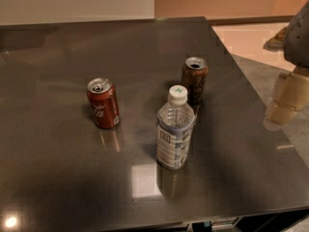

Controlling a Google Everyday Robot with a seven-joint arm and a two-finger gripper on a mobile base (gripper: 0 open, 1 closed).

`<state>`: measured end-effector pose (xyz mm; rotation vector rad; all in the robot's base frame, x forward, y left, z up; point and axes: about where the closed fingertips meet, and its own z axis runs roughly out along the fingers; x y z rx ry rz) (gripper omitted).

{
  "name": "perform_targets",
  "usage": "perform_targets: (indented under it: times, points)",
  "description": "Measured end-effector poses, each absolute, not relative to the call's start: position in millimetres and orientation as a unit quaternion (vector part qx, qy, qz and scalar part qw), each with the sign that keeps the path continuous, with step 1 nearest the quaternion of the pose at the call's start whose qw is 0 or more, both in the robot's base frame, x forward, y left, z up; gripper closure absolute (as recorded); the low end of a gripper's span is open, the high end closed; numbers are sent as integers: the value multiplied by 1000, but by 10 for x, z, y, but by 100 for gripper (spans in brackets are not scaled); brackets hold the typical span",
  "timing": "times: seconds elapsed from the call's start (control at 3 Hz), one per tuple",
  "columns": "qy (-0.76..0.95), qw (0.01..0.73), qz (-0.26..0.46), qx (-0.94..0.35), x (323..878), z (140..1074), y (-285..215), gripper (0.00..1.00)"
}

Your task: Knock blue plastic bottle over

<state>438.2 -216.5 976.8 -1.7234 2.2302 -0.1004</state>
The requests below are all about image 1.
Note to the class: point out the clear blue-label plastic bottle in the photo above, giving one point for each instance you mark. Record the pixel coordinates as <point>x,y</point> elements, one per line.
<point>175,123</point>

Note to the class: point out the red Coca-Cola can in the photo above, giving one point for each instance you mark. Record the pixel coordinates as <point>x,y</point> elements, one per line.
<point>101,94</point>

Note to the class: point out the brown drink can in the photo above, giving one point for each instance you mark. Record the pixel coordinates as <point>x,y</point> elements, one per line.
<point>194,75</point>

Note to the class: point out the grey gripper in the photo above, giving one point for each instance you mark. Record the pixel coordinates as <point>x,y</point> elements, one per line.
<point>298,39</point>

